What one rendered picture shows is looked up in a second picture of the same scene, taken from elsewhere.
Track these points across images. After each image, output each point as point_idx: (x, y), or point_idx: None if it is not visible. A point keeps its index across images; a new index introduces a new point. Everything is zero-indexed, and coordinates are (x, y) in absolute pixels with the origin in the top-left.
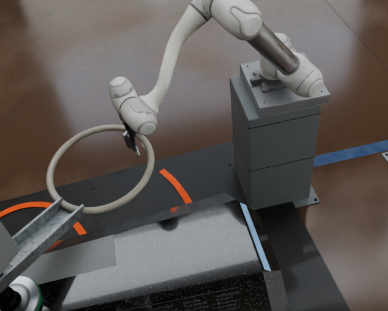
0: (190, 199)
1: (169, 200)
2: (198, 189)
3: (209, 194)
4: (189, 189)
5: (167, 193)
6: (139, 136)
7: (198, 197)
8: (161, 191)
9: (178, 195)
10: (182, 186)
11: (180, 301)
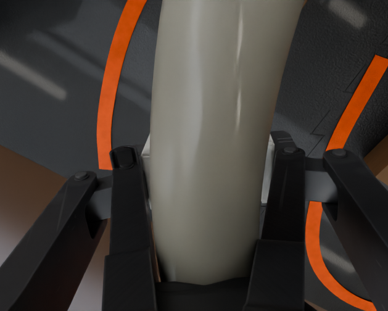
0: (107, 63)
1: (144, 97)
2: (74, 70)
3: (65, 40)
4: (92, 86)
5: (134, 115)
6: (234, 163)
7: (89, 51)
8: (140, 128)
9: (121, 91)
10: (97, 103)
11: None
